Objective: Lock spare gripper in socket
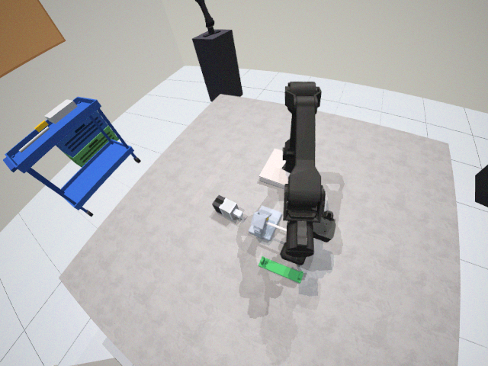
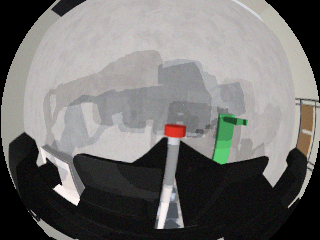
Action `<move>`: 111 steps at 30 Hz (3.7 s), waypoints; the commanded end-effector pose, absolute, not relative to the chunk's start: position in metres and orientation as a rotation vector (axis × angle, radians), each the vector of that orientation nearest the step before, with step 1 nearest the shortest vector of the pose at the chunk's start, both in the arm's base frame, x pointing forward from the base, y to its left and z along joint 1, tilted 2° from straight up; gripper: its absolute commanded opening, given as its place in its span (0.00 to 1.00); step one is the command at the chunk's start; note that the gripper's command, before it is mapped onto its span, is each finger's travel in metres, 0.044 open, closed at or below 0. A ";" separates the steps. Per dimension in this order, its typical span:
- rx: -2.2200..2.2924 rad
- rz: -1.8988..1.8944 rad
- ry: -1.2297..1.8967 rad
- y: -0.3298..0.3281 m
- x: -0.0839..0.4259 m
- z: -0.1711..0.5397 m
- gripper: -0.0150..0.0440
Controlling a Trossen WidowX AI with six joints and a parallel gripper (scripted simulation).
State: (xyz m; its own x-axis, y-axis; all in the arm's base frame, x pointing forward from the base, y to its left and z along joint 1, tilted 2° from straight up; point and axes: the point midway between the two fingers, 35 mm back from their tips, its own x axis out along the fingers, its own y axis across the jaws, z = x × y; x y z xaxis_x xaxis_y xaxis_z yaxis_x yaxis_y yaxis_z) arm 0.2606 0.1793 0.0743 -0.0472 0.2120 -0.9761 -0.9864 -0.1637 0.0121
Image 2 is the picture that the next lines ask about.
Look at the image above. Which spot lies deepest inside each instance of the white pin with red head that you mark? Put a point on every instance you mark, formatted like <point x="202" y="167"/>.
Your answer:
<point x="174" y="132"/>

